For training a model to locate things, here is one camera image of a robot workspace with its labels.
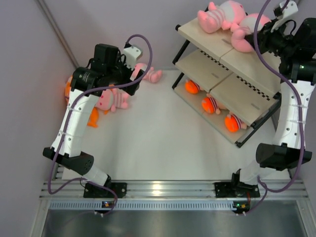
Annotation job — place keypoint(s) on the orange plush on shelf right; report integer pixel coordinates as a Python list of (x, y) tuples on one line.
[(233, 123)]

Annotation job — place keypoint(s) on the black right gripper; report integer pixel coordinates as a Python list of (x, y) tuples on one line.
[(265, 33)]

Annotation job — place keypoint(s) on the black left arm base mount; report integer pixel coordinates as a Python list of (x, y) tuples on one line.
[(91, 191)]

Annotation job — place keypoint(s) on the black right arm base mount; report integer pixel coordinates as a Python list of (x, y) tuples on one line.
[(239, 190)]

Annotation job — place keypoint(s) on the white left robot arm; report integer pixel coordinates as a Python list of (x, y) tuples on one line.
[(109, 66)]

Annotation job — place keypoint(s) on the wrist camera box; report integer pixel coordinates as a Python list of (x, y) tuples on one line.
[(132, 53), (284, 10)]

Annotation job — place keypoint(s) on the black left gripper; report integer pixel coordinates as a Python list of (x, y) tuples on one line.
[(120, 61)]

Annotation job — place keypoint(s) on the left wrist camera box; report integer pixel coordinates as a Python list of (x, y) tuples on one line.
[(132, 53)]

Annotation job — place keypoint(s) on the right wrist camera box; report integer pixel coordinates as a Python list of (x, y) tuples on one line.
[(284, 10)]

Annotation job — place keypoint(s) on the orange plush on shelf left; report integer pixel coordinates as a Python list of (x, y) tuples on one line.
[(192, 87)]

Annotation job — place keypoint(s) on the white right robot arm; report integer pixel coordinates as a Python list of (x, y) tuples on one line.
[(298, 81)]

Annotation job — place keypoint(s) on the beige three-tier shelf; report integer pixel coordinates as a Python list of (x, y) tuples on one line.
[(237, 80)]

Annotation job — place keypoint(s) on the orange plush on shelf middle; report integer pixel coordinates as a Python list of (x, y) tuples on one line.
[(212, 105)]

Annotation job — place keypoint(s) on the orange shark plush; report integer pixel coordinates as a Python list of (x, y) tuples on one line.
[(68, 88), (94, 117)]

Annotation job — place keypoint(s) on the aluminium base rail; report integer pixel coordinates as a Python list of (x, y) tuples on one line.
[(150, 195)]

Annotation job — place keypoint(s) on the orange plush on shelf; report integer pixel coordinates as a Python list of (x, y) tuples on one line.
[(212, 105), (192, 87), (233, 123)]

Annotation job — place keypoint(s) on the pink striped plush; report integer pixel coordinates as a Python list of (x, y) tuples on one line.
[(112, 99), (239, 31), (228, 14), (152, 75)]

